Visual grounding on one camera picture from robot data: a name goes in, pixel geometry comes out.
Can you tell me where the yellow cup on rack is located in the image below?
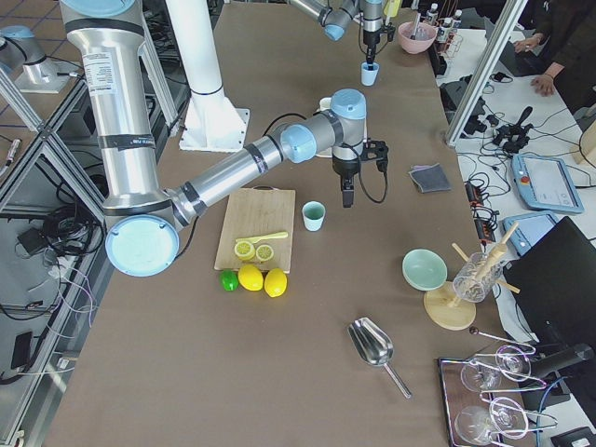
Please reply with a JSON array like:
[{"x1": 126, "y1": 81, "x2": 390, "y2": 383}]
[{"x1": 384, "y1": 0, "x2": 401, "y2": 18}]

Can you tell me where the green lime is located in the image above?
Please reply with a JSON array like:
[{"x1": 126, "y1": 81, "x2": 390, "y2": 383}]
[{"x1": 219, "y1": 270, "x2": 239, "y2": 291}]

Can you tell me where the grey folded cloth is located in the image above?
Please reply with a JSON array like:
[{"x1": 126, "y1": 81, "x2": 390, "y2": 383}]
[{"x1": 409, "y1": 163, "x2": 452, "y2": 194}]

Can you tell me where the glass cup on stand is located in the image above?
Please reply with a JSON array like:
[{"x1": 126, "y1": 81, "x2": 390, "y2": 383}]
[{"x1": 453, "y1": 252, "x2": 503, "y2": 303}]

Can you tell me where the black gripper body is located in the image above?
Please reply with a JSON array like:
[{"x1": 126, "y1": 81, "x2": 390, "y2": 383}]
[
  {"x1": 332, "y1": 139, "x2": 388, "y2": 191},
  {"x1": 359, "y1": 17, "x2": 396, "y2": 52}
]

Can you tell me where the lemon slice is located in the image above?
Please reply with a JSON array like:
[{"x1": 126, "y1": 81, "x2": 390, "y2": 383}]
[
  {"x1": 234, "y1": 240, "x2": 256, "y2": 261},
  {"x1": 255, "y1": 244, "x2": 275, "y2": 263}
]

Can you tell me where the green bowl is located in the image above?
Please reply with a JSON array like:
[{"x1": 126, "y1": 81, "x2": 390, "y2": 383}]
[{"x1": 402, "y1": 249, "x2": 447, "y2": 291}]

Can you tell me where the metal tube in bowl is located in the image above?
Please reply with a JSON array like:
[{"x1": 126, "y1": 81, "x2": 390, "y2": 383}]
[{"x1": 410, "y1": 12, "x2": 422, "y2": 40}]

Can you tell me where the wooden cutting board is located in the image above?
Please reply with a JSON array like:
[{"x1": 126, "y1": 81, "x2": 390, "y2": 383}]
[{"x1": 214, "y1": 188, "x2": 296, "y2": 274}]

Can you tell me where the yellow plastic knife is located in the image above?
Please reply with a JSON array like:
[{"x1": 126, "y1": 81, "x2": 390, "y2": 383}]
[{"x1": 236, "y1": 231, "x2": 289, "y2": 244}]

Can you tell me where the aluminium frame post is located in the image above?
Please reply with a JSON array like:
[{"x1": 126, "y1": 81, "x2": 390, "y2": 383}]
[{"x1": 445, "y1": 0, "x2": 527, "y2": 149}]

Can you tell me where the whole lemon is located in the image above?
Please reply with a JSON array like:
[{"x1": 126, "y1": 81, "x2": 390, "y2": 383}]
[
  {"x1": 264, "y1": 268, "x2": 288, "y2": 298},
  {"x1": 237, "y1": 264, "x2": 264, "y2": 291}
]

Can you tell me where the person at desk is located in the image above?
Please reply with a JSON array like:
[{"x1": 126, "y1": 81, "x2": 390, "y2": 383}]
[{"x1": 514, "y1": 1, "x2": 595, "y2": 113}]

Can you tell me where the wooden cup tree stand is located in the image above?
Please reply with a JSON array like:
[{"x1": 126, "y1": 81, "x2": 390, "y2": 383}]
[{"x1": 424, "y1": 223, "x2": 521, "y2": 331}]

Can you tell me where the green cup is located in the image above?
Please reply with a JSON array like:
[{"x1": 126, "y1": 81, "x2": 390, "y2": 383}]
[{"x1": 302, "y1": 201, "x2": 326, "y2": 232}]

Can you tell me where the metal scoop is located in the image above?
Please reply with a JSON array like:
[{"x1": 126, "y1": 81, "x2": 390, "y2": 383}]
[{"x1": 348, "y1": 317, "x2": 413, "y2": 399}]

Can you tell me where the pink bowl with ice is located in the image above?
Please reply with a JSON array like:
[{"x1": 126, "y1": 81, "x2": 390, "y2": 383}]
[{"x1": 397, "y1": 21, "x2": 438, "y2": 54}]

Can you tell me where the cream cup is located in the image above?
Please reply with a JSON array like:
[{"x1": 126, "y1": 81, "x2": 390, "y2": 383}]
[{"x1": 318, "y1": 97, "x2": 332, "y2": 112}]

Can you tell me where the blue teach pendant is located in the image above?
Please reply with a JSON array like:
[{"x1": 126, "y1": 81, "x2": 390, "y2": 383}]
[
  {"x1": 502, "y1": 210, "x2": 560, "y2": 256},
  {"x1": 511, "y1": 154, "x2": 585, "y2": 214}
]

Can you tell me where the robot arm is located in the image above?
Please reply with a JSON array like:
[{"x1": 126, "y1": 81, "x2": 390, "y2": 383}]
[
  {"x1": 61, "y1": 1, "x2": 388, "y2": 277},
  {"x1": 287, "y1": 0, "x2": 400, "y2": 71}
]

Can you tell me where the blue cup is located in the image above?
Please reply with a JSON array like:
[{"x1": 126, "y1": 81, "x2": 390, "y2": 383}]
[{"x1": 360, "y1": 61, "x2": 380, "y2": 87}]

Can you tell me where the cream rabbit tray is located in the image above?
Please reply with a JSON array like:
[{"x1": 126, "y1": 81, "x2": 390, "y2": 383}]
[{"x1": 316, "y1": 121, "x2": 368, "y2": 158}]

